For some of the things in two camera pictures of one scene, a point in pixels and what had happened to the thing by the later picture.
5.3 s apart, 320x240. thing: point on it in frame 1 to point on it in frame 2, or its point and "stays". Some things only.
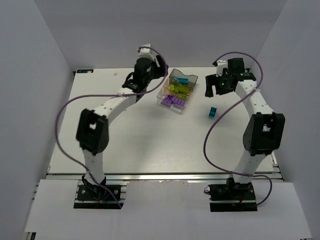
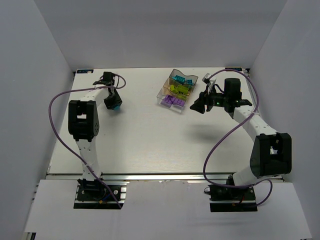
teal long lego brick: (181, 80) stays
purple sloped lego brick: (168, 100) stays
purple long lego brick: (179, 102) stays
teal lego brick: (212, 112) to (190, 81)
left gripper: (160, 68) to (112, 100)
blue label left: (85, 71) stays
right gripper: (213, 81) to (206, 101)
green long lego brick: (182, 89) stays
